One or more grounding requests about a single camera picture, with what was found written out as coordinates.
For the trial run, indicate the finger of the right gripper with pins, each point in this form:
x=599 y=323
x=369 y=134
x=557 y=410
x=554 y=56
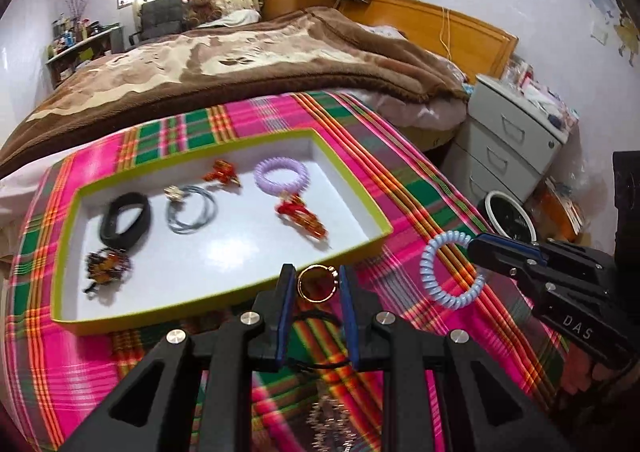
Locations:
x=527 y=270
x=505 y=244

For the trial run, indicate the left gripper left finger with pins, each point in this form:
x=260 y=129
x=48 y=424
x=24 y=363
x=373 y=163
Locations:
x=275 y=308

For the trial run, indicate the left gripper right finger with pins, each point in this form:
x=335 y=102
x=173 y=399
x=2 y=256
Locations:
x=359 y=308

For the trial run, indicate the red gold tassel ornament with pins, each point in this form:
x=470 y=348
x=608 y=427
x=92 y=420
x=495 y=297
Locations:
x=293 y=208

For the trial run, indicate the small red knot ornament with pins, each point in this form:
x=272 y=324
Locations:
x=222 y=172

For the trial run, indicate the right hand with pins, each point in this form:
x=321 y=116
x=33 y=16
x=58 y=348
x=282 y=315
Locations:
x=582 y=373

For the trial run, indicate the black white trash bin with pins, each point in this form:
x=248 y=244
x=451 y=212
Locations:
x=507 y=218

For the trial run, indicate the grey bedside drawer cabinet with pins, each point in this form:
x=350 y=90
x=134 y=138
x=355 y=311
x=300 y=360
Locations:
x=507 y=143

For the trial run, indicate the yellow-green shallow box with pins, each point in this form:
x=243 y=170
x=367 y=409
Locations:
x=210 y=245

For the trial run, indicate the wooden headboard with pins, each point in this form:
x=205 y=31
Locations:
x=477 y=47

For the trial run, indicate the brown fleece blanket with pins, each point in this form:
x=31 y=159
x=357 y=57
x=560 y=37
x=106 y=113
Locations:
x=317 y=48

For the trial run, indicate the white pillow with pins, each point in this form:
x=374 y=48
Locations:
x=238 y=18

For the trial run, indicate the teddy bear with santa hat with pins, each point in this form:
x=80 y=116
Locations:
x=198 y=12

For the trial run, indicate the dark grey chair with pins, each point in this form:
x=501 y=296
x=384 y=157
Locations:
x=157 y=19

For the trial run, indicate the cluttered wooden desk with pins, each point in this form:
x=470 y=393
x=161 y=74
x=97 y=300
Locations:
x=67 y=56

